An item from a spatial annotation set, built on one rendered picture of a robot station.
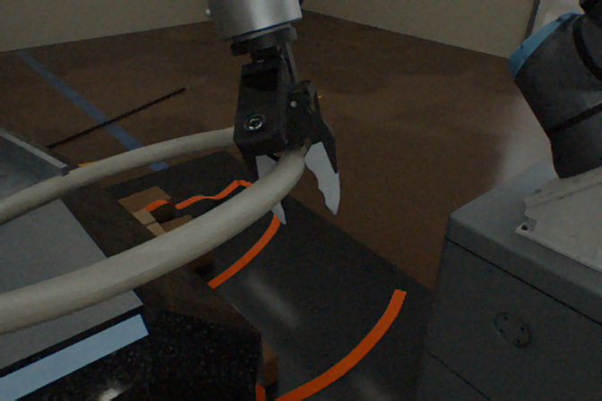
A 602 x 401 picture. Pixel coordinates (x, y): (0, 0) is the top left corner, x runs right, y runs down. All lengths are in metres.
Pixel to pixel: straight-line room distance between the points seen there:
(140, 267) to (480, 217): 0.84
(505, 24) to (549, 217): 4.60
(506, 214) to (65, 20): 5.66
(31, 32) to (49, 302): 5.86
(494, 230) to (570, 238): 0.13
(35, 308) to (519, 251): 0.85
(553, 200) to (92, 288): 0.84
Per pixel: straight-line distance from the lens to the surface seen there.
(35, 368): 0.90
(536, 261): 1.03
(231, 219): 0.41
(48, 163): 0.86
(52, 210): 1.24
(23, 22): 6.19
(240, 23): 0.49
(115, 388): 0.91
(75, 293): 0.40
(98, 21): 6.39
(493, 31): 5.63
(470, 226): 1.07
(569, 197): 1.01
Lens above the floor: 1.44
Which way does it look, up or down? 33 degrees down
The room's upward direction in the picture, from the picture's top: straight up
